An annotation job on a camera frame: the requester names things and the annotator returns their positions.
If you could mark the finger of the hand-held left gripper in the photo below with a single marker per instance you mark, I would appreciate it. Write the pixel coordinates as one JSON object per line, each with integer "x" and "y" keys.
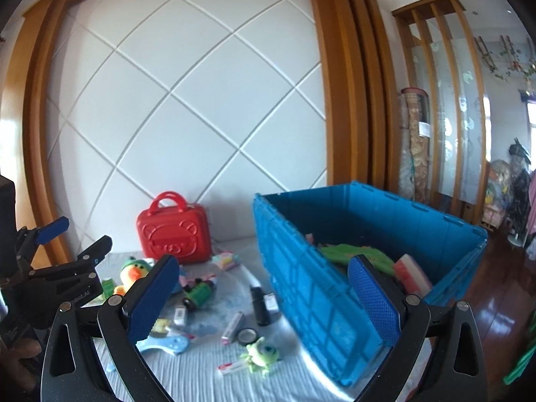
{"x": 52, "y": 228}
{"x": 90, "y": 253}

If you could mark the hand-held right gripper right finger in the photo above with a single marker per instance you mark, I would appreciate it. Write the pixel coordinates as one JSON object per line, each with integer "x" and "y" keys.
{"x": 372, "y": 301}

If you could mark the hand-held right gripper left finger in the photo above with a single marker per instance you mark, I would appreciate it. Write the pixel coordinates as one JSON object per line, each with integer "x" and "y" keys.
{"x": 153, "y": 297}

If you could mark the pink tissue pack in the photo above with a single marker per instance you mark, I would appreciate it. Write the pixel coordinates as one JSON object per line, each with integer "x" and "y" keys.
{"x": 184, "y": 278}

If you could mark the blue plastic crate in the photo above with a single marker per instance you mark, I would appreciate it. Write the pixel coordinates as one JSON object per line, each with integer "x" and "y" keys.
{"x": 318, "y": 284}

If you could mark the colourful pink teal pack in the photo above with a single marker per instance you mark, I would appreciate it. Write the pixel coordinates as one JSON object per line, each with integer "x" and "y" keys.
{"x": 226, "y": 259}

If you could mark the grey cloth covered desktop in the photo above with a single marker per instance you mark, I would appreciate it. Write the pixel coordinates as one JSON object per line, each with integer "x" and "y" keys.
{"x": 197, "y": 381}

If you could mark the person's left hand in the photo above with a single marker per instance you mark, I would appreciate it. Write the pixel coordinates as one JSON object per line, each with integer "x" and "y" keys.
{"x": 23, "y": 349}

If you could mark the yellow duck plush toy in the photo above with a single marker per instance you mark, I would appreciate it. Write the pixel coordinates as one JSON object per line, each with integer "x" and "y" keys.
{"x": 132, "y": 274}

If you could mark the yellow white packet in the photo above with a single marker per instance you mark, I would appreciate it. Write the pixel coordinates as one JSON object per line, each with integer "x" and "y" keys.
{"x": 162, "y": 327}

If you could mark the white medicine box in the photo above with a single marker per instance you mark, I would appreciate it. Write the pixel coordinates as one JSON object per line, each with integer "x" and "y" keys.
{"x": 180, "y": 316}

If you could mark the brown bottle with green label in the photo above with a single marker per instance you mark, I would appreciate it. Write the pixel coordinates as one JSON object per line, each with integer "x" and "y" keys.
{"x": 200, "y": 294}

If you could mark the watermelon pattern sponge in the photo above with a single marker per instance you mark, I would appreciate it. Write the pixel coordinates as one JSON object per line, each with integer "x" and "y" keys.
{"x": 412, "y": 274}

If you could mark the light blue hand mirror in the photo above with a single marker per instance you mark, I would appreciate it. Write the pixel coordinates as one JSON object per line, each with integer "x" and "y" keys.
{"x": 167, "y": 345}

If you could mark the red toy suitcase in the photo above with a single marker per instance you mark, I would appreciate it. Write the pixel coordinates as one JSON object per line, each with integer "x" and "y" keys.
{"x": 173, "y": 234}

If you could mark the pink lip balm tube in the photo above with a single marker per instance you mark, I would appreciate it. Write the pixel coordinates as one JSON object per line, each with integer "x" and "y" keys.
{"x": 233, "y": 326}

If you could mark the small pink item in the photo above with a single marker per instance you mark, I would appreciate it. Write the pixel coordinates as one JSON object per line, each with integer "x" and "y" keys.
{"x": 310, "y": 238}

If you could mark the small red white toothpaste tube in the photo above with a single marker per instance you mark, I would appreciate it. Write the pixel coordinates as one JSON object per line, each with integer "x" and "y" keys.
{"x": 232, "y": 366}

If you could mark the black tube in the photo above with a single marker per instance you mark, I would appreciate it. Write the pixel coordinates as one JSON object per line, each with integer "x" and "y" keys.
{"x": 260, "y": 307}

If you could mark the green one-eyed monster plush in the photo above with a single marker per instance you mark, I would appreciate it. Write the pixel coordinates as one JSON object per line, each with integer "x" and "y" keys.
{"x": 261, "y": 354}

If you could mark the rolled patterned carpet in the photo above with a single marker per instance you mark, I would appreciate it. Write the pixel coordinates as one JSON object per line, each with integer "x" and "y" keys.
{"x": 414, "y": 146}

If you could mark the bright green cloth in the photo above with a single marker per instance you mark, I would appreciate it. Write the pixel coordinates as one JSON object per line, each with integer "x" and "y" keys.
{"x": 521, "y": 368}

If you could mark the pile of colourful bags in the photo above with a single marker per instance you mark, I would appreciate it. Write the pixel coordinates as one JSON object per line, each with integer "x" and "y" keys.
{"x": 498, "y": 192}

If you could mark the black clothes on stand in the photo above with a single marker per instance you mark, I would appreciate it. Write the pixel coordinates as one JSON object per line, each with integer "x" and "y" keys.
{"x": 519, "y": 184}

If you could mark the wooden slat partition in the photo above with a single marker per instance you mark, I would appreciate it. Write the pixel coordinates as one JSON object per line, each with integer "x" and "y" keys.
{"x": 450, "y": 113}

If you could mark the hanging vine decoration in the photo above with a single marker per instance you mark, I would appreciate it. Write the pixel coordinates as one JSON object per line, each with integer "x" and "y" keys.
{"x": 508, "y": 56}

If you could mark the wooden wall frame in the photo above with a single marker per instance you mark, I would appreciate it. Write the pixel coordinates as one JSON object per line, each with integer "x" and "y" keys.
{"x": 351, "y": 92}

